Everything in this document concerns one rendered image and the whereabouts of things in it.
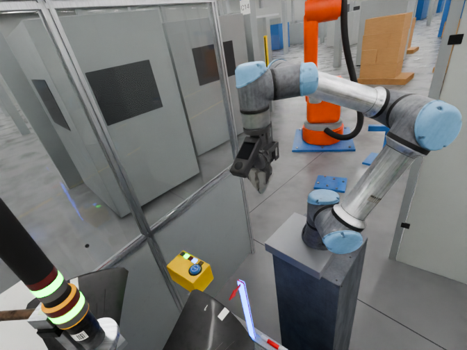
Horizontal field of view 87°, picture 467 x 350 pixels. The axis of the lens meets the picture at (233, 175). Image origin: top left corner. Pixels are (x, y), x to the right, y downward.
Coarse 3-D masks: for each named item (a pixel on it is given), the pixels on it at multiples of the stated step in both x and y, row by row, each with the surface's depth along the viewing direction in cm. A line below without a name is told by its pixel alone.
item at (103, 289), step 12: (84, 276) 56; (96, 276) 56; (108, 276) 56; (120, 276) 56; (84, 288) 55; (96, 288) 55; (108, 288) 55; (120, 288) 55; (36, 300) 54; (96, 300) 54; (108, 300) 54; (120, 300) 54; (96, 312) 53; (108, 312) 53; (120, 312) 53; (48, 348) 53; (60, 348) 52
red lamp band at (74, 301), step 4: (76, 288) 35; (76, 292) 34; (76, 296) 34; (72, 300) 33; (76, 300) 34; (68, 304) 33; (72, 304) 33; (64, 308) 32; (68, 308) 33; (44, 312) 32; (52, 312) 32; (56, 312) 32; (60, 312) 32; (64, 312) 33; (48, 316) 32; (52, 316) 32; (56, 316) 32
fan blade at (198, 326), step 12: (192, 300) 71; (204, 300) 70; (216, 300) 71; (192, 312) 68; (216, 312) 68; (180, 324) 66; (192, 324) 66; (204, 324) 66; (216, 324) 66; (228, 324) 66; (240, 324) 67; (180, 336) 64; (192, 336) 64; (204, 336) 63; (216, 336) 64; (228, 336) 64; (240, 336) 65; (168, 348) 62; (180, 348) 62; (192, 348) 61; (204, 348) 61; (216, 348) 61; (228, 348) 62; (240, 348) 63; (252, 348) 64
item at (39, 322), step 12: (36, 312) 35; (36, 324) 35; (48, 324) 34; (108, 324) 41; (48, 336) 35; (60, 336) 36; (108, 336) 39; (72, 348) 38; (84, 348) 38; (96, 348) 38; (108, 348) 38
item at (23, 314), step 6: (0, 312) 36; (6, 312) 36; (12, 312) 36; (18, 312) 36; (24, 312) 35; (30, 312) 35; (0, 318) 36; (6, 318) 36; (12, 318) 36; (18, 318) 35; (24, 318) 35
